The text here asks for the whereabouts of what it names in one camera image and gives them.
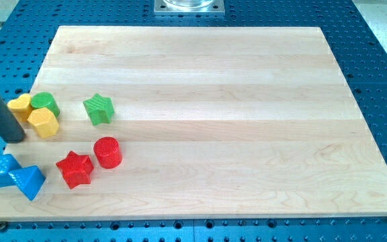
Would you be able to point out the blue cube block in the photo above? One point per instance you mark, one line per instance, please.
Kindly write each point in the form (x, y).
(7, 163)

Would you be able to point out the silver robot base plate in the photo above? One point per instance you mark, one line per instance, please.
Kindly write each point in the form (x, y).
(189, 7)

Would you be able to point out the yellow hexagon block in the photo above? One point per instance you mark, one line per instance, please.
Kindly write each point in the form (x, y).
(43, 122)

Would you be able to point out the green star block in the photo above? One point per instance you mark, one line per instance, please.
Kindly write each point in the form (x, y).
(99, 109)

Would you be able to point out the green cylinder block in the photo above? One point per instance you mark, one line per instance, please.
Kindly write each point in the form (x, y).
(45, 100)

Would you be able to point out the red star block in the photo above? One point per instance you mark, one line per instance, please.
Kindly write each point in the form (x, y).
(76, 169)

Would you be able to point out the blue triangle block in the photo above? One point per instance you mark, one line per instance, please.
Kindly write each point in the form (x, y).
(29, 180)

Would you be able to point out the wooden board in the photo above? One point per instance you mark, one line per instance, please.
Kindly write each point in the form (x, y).
(242, 122)

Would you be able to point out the yellow heart block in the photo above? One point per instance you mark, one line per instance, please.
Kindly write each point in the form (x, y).
(21, 107)

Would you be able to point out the red cylinder block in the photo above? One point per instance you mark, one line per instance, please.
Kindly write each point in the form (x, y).
(107, 152)

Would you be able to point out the brass board screw left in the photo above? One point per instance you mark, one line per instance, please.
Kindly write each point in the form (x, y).
(3, 226)

